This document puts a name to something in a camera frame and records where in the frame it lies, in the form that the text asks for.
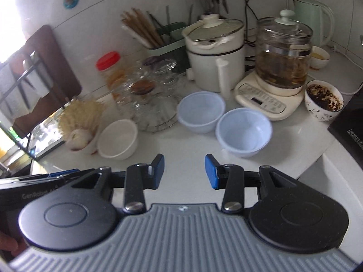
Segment pale green electric kettle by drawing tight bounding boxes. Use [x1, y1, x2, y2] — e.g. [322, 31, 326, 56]
[292, 0, 335, 49]

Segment black metal dish rack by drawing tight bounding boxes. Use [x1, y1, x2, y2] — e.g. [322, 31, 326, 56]
[0, 49, 74, 159]

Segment bundle of chopsticks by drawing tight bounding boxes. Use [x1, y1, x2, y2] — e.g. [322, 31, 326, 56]
[120, 8, 162, 49]

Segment white bowl holding onion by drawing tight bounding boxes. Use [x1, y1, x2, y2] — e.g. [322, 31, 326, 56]
[66, 129, 100, 155]

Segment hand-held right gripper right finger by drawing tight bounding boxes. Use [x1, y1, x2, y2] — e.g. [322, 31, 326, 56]
[205, 153, 310, 214]

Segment glass health kettle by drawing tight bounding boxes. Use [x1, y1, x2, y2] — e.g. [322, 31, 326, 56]
[235, 9, 314, 120]

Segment person's left hand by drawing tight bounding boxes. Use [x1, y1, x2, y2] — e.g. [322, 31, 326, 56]
[0, 230, 27, 261]

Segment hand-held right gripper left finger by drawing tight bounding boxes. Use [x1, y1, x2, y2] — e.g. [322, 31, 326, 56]
[66, 153, 165, 214]

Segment black power cable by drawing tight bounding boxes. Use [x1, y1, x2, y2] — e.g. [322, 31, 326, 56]
[240, 0, 260, 47]

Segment white drip tray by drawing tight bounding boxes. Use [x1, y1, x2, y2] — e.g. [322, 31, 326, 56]
[28, 116, 66, 159]

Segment green white utensil holder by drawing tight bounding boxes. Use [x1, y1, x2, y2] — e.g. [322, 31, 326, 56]
[147, 22, 190, 66]

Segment clear jar red lid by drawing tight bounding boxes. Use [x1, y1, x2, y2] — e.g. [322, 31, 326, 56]
[96, 51, 128, 105]

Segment white electric cooking pot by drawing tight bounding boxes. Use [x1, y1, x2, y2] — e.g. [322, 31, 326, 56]
[181, 14, 246, 100]

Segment small bowl of yellow liquid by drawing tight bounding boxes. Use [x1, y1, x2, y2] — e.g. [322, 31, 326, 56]
[309, 45, 331, 70]

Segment small bowl of tea leaves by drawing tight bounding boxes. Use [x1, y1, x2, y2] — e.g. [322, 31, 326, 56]
[304, 81, 345, 122]

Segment brown cutting board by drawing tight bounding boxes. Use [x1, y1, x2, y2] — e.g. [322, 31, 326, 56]
[11, 24, 83, 139]

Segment pale blue bowl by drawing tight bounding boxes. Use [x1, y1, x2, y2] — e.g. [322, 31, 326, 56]
[215, 108, 273, 158]
[177, 91, 226, 134]

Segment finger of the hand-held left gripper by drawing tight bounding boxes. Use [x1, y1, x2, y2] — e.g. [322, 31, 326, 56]
[0, 168, 95, 190]

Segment sliced red onion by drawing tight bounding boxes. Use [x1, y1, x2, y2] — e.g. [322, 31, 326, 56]
[69, 129, 93, 150]

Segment black induction cooktop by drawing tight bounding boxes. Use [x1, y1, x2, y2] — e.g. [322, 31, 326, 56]
[327, 89, 363, 151]

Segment glass cups on wire rack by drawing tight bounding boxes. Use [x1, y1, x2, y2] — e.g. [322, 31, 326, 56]
[113, 58, 185, 133]

